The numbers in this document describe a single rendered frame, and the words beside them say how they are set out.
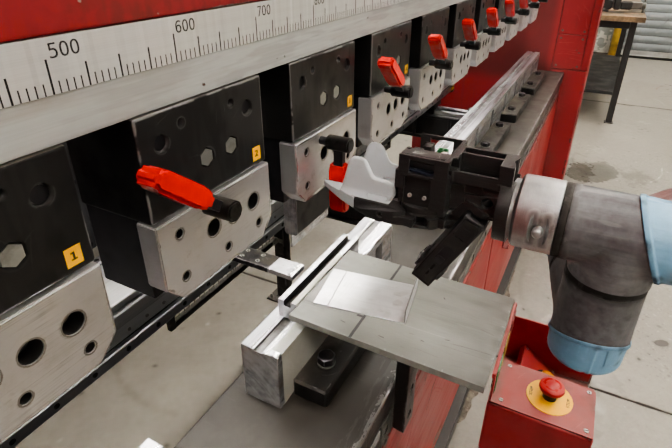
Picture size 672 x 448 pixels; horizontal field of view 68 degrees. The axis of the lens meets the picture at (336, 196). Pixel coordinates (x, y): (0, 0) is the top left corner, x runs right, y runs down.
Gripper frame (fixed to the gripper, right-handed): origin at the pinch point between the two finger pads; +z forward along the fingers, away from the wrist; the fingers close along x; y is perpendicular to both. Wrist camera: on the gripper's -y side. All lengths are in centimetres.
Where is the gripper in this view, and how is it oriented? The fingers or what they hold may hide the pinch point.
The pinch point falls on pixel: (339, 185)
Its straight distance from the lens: 60.2
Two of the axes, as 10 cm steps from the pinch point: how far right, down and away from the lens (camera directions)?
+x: -4.7, 4.0, -7.8
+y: 0.0, -8.9, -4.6
